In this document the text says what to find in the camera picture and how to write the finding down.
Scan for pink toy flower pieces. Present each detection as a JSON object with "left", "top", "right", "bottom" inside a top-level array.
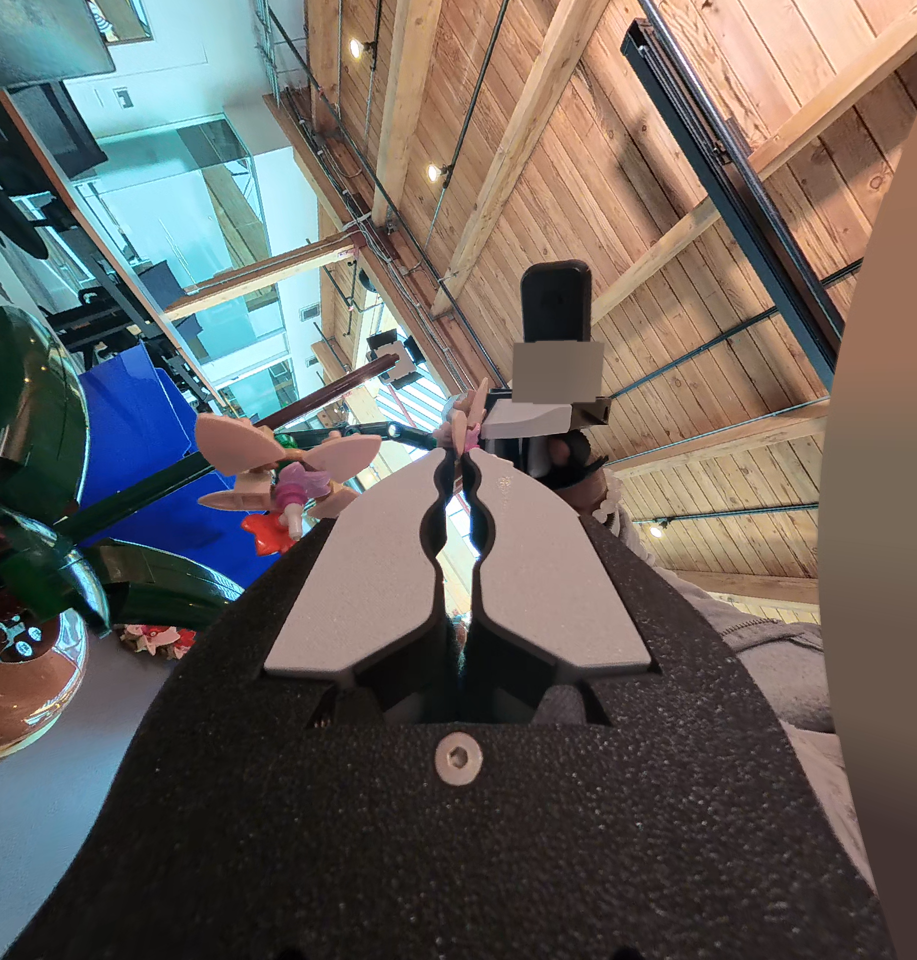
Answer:
[{"left": 119, "top": 622, "right": 199, "bottom": 661}]

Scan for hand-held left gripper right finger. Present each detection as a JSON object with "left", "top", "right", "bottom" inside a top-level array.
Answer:
[{"left": 460, "top": 452, "right": 653, "bottom": 674}]

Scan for brown toy plant pot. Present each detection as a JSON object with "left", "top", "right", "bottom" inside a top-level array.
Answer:
[{"left": 0, "top": 606, "right": 91, "bottom": 760}]

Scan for green toy plant leaves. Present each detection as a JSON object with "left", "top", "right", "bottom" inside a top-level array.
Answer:
[{"left": 0, "top": 306, "right": 245, "bottom": 640}]

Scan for grey desk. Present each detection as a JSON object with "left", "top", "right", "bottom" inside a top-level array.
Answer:
[{"left": 0, "top": 628, "right": 223, "bottom": 960}]

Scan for red toy flower piece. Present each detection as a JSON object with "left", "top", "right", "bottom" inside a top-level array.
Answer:
[{"left": 241, "top": 511, "right": 296, "bottom": 558}]

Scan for green toy stem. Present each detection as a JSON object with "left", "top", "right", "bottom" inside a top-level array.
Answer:
[{"left": 53, "top": 420, "right": 439, "bottom": 541}]

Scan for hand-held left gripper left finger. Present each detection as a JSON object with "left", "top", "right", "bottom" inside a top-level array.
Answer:
[{"left": 263, "top": 450, "right": 463, "bottom": 687}]

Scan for white bead bracelet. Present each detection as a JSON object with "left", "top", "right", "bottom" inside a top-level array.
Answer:
[{"left": 592, "top": 474, "right": 628, "bottom": 529}]

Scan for small pink toy flower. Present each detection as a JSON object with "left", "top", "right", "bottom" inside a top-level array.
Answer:
[{"left": 437, "top": 388, "right": 484, "bottom": 456}]

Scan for brown toy stem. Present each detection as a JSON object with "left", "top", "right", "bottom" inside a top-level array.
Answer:
[{"left": 257, "top": 354, "right": 401, "bottom": 432}]

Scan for wooden beam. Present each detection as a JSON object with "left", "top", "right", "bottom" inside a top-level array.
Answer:
[{"left": 163, "top": 231, "right": 367, "bottom": 321}]

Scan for black ceiling rail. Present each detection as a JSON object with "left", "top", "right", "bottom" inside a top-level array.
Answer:
[{"left": 621, "top": 18, "right": 847, "bottom": 393}]

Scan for dark monitor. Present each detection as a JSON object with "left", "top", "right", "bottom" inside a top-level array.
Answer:
[{"left": 0, "top": 0, "right": 118, "bottom": 96}]

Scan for person's right hand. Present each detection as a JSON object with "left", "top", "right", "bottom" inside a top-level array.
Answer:
[{"left": 546, "top": 437, "right": 614, "bottom": 522}]

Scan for large pink toy flower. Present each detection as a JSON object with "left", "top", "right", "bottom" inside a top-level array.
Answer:
[{"left": 194, "top": 412, "right": 385, "bottom": 538}]

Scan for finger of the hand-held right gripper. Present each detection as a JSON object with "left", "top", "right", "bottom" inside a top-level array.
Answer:
[{"left": 481, "top": 402, "right": 574, "bottom": 440}]

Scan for blue plastic bin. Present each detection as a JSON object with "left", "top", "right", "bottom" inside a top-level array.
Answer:
[{"left": 76, "top": 343, "right": 298, "bottom": 580}]

